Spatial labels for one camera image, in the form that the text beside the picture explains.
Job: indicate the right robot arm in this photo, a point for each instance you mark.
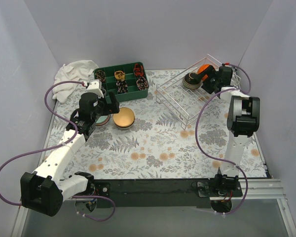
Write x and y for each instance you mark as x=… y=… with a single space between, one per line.
x=242 y=123

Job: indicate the beige bowl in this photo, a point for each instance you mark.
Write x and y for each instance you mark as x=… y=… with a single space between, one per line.
x=124 y=118

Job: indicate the green plastic organizer tray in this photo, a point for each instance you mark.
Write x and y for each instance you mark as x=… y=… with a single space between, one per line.
x=110 y=84

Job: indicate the pink rose rolled sock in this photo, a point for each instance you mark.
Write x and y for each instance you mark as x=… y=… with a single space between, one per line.
x=142 y=83

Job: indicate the olive brown bowl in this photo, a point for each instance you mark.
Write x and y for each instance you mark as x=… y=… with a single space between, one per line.
x=124 y=128

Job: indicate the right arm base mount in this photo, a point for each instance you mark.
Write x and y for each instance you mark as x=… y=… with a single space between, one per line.
x=220 y=190

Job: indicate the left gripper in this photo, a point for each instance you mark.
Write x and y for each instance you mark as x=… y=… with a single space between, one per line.
x=106 y=105

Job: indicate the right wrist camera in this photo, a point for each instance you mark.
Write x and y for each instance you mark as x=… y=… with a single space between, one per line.
x=226 y=64

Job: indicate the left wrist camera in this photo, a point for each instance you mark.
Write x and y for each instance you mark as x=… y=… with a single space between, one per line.
x=95 y=87

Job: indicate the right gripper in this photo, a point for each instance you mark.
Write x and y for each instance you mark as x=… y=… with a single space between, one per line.
x=212 y=80

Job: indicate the white wire dish rack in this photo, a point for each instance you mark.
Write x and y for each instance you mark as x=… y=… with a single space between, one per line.
x=183 y=102

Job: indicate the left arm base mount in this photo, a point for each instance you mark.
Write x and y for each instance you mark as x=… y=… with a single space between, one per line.
x=89 y=205

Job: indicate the floral table mat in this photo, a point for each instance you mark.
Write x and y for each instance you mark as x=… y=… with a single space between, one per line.
x=155 y=146

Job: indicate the dark patterned rolled sock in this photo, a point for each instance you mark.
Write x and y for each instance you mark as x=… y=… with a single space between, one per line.
x=100 y=75

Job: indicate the black floral rolled sock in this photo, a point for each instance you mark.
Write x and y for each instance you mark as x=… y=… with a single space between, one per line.
x=122 y=86

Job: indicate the aluminium frame rail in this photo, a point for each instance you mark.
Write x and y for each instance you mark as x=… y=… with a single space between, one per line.
x=148 y=188

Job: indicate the yellow rolled sock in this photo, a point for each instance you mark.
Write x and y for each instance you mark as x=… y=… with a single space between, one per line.
x=119 y=75

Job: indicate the white crumpled cloth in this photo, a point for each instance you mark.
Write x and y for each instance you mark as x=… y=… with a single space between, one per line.
x=74 y=71

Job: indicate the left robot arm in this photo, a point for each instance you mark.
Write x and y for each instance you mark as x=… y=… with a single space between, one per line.
x=75 y=136

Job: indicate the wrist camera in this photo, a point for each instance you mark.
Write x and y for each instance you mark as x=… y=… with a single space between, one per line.
x=226 y=64
x=95 y=87

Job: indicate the black patterned bowl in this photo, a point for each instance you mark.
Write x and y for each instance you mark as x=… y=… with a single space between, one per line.
x=192 y=81

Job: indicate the orange bowl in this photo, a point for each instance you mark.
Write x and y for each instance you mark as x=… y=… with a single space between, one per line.
x=203 y=67

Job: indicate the orange black rolled sock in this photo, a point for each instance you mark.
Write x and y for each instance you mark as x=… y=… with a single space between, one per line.
x=138 y=70

